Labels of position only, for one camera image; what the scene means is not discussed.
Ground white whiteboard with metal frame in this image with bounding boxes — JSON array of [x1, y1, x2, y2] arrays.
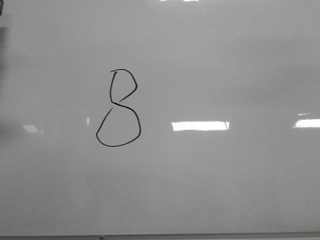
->
[[0, 0, 320, 236]]

